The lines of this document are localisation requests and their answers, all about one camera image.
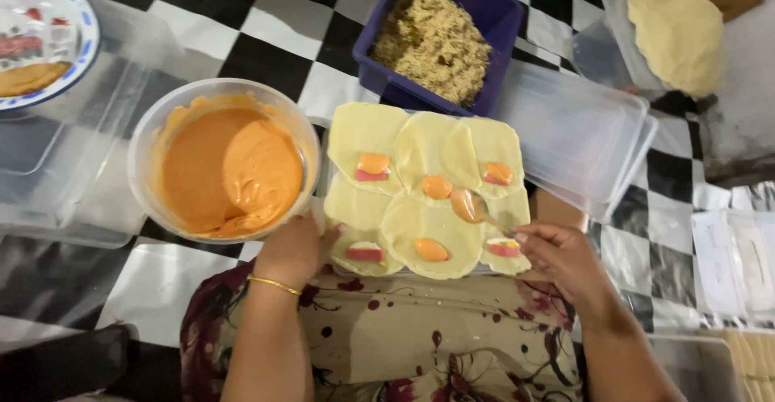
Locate pale yellow rolled wrappers stack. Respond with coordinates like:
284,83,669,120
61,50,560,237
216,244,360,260
722,328,775,402

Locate thin gold bracelet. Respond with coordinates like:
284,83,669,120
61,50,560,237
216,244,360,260
246,274,303,297

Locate clear plastic sauce bowl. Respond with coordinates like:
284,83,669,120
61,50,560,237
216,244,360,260
126,77,322,246

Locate metal spoon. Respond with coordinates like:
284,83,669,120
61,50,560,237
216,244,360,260
449,188,522,238

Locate clear tray with wrapper pile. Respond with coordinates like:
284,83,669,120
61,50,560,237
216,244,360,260
572,0,729,101

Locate clear plastic box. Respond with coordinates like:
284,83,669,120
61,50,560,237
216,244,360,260
647,334,750,402

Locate black white checkered mat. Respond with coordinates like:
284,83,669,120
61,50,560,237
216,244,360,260
0,0,775,402

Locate blue plastic tub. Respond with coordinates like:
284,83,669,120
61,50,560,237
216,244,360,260
352,0,525,119

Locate person's floral dress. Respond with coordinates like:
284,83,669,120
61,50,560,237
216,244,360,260
179,262,587,402

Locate person's right hand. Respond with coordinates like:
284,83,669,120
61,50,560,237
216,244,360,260
514,223,616,319

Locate clear plastic bag packets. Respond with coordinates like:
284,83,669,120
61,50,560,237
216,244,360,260
690,207,775,321

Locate group of round dough wrappers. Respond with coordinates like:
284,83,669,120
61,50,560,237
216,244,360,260
323,102,533,281

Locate large clear plastic container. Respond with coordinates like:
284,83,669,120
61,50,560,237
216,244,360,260
0,0,185,249

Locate stacked clear plastic containers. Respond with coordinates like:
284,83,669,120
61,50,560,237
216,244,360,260
493,60,659,224

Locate orange creamy sauce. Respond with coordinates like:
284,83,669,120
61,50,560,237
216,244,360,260
157,94,305,239

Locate blue rimmed patterned plate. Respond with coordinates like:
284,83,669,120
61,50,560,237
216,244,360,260
0,0,102,113

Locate brown shredded filling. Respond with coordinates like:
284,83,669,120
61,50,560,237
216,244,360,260
369,0,492,107

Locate white tray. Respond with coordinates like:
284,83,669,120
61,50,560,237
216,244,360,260
317,110,535,279

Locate person's left hand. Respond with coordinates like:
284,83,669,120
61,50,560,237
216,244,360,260
253,211,347,291

